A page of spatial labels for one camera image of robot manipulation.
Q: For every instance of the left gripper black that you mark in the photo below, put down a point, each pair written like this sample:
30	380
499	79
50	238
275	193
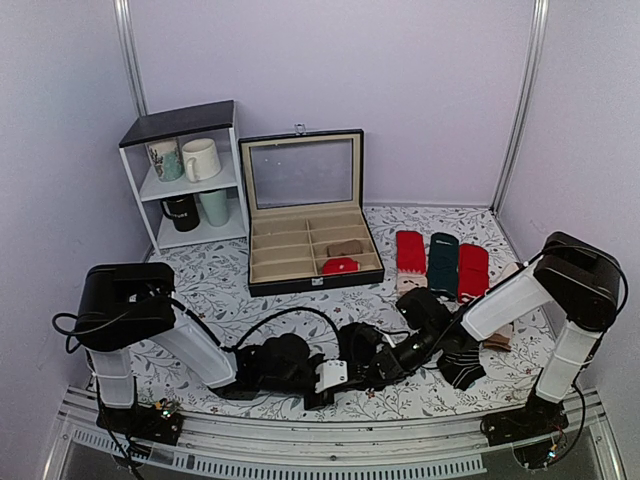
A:
328	396

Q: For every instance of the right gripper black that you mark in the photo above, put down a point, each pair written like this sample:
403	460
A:
389	361

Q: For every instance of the black sock white stripes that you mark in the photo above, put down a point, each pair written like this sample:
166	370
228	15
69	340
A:
359	345

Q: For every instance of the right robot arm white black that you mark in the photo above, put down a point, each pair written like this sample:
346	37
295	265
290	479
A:
586	283

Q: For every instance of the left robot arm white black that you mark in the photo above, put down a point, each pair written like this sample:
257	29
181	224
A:
125	304

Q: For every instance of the rolled red sock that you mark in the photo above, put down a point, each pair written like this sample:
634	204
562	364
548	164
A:
340	266

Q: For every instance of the red santa sock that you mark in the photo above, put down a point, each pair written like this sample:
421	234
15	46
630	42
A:
411	262

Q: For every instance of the rolled brown sock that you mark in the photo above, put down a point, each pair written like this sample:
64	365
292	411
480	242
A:
345	248

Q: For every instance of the black striped sock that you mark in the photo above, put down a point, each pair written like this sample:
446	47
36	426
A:
461	370

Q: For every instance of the black compartment box open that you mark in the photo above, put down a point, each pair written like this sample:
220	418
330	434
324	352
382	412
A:
304	191

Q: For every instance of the dark green sock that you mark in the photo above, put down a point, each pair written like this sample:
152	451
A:
442	270

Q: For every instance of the red white sock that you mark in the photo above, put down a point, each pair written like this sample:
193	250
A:
473	272

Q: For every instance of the cream brown sock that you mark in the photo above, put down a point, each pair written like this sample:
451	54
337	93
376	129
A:
501	339

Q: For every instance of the mint green mug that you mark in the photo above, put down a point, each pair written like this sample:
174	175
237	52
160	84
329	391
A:
214	204

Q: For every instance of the black mug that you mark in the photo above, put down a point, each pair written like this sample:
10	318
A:
182	211

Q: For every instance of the cream white mug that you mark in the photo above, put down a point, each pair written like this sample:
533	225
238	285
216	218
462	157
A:
201	159

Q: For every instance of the white shelf black top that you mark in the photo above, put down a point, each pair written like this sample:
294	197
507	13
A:
213	120

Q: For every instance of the floral teal mug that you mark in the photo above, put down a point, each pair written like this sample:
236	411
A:
165	159

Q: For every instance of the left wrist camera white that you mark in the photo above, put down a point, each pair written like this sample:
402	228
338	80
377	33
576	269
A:
330	373

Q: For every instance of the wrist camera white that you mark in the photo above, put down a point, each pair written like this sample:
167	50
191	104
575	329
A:
390	338
330	373

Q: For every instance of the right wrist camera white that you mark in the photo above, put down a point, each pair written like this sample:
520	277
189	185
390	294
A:
390	338

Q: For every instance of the aluminium front rail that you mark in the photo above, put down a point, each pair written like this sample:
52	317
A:
420	429

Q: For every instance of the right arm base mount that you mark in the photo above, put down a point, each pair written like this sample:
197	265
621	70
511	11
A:
536	418

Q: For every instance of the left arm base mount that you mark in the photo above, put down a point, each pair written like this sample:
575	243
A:
141	422

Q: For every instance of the right corner metal post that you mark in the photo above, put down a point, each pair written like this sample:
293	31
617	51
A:
531	67

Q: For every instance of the corner metal post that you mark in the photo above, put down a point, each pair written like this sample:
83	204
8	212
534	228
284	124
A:
531	67
126	38

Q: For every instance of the left corner metal post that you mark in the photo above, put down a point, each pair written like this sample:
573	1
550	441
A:
126	38

